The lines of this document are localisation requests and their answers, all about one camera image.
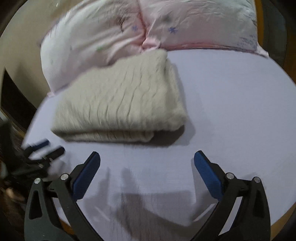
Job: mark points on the pink floral right pillow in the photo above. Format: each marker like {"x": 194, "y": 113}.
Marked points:
{"x": 176, "y": 25}

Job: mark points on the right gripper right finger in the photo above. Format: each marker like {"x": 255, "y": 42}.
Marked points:
{"x": 252, "y": 220}

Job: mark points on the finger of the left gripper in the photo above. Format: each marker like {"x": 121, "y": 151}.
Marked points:
{"x": 55, "y": 154}
{"x": 36, "y": 146}

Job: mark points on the pink floral pillow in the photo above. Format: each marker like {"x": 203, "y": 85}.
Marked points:
{"x": 91, "y": 34}
{"x": 176, "y": 25}

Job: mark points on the lavender bed sheet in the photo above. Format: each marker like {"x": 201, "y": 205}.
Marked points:
{"x": 241, "y": 110}

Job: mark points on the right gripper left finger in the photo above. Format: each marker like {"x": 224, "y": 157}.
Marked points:
{"x": 42, "y": 222}

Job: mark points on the wooden bed frame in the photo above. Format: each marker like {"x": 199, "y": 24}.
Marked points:
{"x": 260, "y": 21}

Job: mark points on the pink floral left pillow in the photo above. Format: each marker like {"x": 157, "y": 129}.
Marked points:
{"x": 91, "y": 34}

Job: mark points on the beige cable-knit sweater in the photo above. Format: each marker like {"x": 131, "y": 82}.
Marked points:
{"x": 128, "y": 101}

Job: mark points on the person's left hand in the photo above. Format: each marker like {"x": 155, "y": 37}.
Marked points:
{"x": 14, "y": 196}

